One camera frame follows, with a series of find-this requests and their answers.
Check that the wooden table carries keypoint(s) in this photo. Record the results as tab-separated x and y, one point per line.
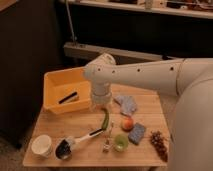
89	153

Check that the peach fruit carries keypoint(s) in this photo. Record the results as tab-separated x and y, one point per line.
127	123

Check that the green cup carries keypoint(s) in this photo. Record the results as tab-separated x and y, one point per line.
120	142

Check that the grey metal rail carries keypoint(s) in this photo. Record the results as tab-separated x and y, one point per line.
91	51

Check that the dark grape bunch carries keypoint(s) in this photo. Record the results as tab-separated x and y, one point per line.
157	140

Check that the background shelf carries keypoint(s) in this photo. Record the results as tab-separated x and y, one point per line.
147	7

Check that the blue sponge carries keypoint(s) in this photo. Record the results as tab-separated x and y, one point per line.
137	133

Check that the green chili pepper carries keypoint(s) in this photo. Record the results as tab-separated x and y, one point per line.
106	119

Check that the light blue cloth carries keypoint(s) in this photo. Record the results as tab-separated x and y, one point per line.
127	104

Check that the white bowl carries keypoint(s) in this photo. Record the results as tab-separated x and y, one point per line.
42	145

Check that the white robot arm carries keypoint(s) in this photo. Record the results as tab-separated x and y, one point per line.
191	79

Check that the metal fork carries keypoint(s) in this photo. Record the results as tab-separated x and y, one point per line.
107	145

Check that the yellow plastic tray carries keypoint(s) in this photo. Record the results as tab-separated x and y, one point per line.
60	84

